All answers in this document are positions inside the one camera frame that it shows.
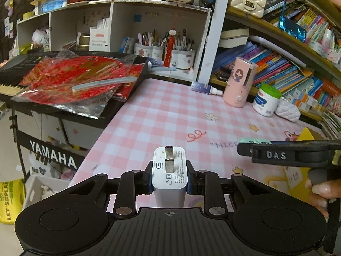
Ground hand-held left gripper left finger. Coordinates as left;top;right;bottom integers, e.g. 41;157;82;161
66;161;154;218

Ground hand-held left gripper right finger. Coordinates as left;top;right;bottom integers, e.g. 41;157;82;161
186;161;275;218

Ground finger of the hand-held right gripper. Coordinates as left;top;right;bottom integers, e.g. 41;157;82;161
237;140;341;156

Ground mint green object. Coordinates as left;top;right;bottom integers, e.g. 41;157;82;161
239;137;272;145

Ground white wall charger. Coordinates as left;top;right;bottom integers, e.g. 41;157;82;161
152;146;188;207

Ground yellow cardboard box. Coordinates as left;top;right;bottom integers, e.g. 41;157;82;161
282;127;341;214

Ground person's right hand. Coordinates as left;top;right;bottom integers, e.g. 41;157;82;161
305;179;341;220

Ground pile of paper booklets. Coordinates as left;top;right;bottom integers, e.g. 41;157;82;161
318;109;341;139

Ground white tissue pack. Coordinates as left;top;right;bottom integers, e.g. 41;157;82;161
275;98;301;123

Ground white jar with green lid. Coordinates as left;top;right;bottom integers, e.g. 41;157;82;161
252;83;282;117

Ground white and orange small boxes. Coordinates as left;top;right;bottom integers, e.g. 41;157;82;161
289;88;320;112

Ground pink cylindrical desk device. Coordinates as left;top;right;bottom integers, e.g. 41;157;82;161
222;57;258;108

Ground pink checked tablecloth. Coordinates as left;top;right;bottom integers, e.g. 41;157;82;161
68;78;328;214

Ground dark blue spray bottle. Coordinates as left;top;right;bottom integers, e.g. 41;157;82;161
191;81;223;96

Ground row of leaning colourful books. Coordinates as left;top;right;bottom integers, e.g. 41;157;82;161
214;41;341;112

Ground black keyboard stand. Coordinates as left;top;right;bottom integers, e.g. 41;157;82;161
9;107;88;184

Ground white printed plastic bag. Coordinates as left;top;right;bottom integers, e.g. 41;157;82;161
28;149;78;179

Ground grey laptop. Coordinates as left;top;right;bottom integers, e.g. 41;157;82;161
248;35;307;68

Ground grey flat stick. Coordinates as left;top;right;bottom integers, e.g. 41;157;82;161
72;76;137;92

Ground white storage bin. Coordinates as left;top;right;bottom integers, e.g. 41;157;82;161
23;175;71;210

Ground stack of thick books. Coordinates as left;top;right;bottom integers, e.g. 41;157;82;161
219;28;250;48

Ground pink and white bottle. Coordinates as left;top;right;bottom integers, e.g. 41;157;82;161
321;29;333;48

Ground yellow wooden bookshelf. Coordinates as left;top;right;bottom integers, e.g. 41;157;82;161
198;0;341;128

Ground red tassel ornament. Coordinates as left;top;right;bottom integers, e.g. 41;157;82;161
163;28;178;67

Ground smartphone with lit screen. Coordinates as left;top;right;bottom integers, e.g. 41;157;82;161
278;16;307;43

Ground red decorations in plastic bags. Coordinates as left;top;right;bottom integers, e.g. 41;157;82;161
11;49;148;119

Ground row of upright thin books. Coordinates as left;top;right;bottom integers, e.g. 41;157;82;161
264;0;341;56

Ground blue and white small box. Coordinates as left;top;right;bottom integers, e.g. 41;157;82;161
122;37;135;54

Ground yellow printed bag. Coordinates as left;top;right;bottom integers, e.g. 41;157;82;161
0;179;26;224

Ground bunch of pens and brushes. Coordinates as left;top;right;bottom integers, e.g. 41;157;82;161
137;28;195;52

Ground white straw box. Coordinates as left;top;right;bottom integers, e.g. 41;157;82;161
89;18;110;52

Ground gold round tin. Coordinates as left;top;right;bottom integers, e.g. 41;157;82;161
77;33;90;51

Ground white shelf unit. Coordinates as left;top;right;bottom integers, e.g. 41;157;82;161
16;0;212;82

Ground black electronic keyboard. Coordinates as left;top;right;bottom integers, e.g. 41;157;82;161
0;51;149;127

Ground blue packets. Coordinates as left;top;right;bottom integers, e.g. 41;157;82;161
40;0;67;14

